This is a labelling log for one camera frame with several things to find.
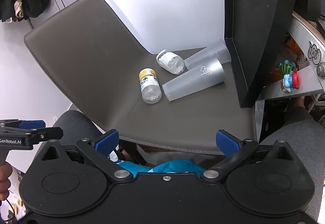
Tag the person's right leg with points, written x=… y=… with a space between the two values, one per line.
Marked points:
x=304 y=132

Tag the person's left leg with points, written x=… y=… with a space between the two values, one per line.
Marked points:
x=73 y=125

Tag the white label plastic bottle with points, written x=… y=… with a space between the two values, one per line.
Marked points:
x=170 y=61

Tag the black outline sticker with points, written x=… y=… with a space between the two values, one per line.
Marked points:
x=313 y=52

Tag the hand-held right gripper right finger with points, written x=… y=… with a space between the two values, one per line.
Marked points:
x=226 y=143

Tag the teal cloth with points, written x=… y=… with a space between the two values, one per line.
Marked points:
x=172 y=166

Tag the yellow label plastic bottle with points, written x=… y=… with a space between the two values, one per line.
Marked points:
x=150 y=86

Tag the grey leather chair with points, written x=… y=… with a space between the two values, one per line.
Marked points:
x=88 y=61

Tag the grey desk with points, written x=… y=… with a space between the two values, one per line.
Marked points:
x=299 y=36

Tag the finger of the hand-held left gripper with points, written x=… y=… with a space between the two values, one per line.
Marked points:
x=48 y=133
x=31 y=124

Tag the black cabinet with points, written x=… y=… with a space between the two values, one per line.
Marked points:
x=256 y=23

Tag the green striped toy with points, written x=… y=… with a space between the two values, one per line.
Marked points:
x=287 y=67

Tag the blue and red toy figure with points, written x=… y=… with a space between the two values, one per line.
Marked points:
x=289 y=83

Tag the frosted plastic cup with logo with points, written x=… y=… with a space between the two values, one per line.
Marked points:
x=193 y=79

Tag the beige cloth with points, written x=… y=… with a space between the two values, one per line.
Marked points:
x=19 y=8

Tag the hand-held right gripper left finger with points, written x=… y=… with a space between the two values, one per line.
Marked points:
x=106 y=142

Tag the plain frosted plastic cup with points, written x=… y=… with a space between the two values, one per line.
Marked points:
x=210 y=54

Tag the person's leg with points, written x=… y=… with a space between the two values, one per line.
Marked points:
x=73 y=125
x=304 y=132

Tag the person's left hand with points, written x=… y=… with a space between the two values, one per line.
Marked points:
x=5 y=180

